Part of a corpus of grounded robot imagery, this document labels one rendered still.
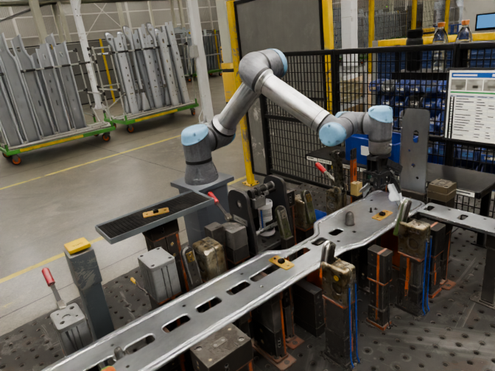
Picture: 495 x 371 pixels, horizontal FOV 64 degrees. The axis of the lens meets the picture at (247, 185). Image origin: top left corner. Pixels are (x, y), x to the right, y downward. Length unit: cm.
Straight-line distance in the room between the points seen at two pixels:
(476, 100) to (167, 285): 139
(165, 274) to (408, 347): 80
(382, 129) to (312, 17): 239
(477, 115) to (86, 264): 156
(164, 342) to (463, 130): 146
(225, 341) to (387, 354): 61
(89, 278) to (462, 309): 125
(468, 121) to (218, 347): 139
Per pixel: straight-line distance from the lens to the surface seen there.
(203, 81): 826
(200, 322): 108
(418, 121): 167
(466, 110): 189
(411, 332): 149
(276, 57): 153
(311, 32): 367
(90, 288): 130
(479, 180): 182
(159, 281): 116
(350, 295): 119
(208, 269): 124
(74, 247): 125
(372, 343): 143
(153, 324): 111
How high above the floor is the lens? 168
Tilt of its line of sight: 21 degrees down
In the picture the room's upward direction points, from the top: 7 degrees counter-clockwise
